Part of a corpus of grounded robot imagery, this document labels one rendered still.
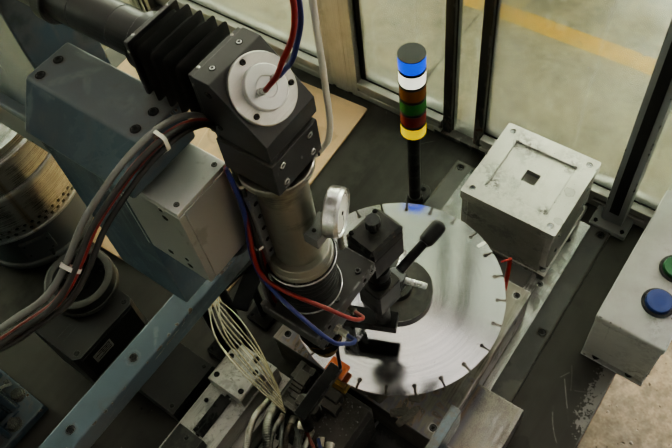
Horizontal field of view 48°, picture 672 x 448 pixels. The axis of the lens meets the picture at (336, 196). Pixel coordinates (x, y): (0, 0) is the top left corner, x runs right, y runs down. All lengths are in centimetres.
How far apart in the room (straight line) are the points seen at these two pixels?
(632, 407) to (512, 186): 98
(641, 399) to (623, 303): 95
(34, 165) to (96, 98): 69
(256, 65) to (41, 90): 23
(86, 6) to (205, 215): 21
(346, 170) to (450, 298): 48
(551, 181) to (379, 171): 37
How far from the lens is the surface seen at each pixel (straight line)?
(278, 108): 58
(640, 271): 129
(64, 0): 71
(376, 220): 85
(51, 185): 142
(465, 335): 114
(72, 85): 71
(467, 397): 122
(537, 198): 133
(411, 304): 114
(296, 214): 69
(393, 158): 156
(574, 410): 133
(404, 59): 117
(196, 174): 67
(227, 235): 73
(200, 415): 124
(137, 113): 66
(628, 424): 215
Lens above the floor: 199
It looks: 55 degrees down
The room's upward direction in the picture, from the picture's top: 10 degrees counter-clockwise
